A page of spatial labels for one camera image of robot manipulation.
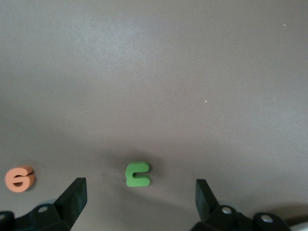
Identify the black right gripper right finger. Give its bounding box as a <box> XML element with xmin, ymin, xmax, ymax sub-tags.
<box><xmin>195</xmin><ymin>178</ymin><xmax>291</xmax><ymax>231</ymax></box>

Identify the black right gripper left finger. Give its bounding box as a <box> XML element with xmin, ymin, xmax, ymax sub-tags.
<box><xmin>0</xmin><ymin>177</ymin><xmax>87</xmax><ymax>231</ymax></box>

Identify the orange foam digit 9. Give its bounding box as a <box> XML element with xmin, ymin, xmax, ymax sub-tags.
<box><xmin>4</xmin><ymin>165</ymin><xmax>36</xmax><ymax>193</ymax></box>

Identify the green foam letter u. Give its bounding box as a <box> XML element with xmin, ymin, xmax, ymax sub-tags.
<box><xmin>125</xmin><ymin>161</ymin><xmax>152</xmax><ymax>188</ymax></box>

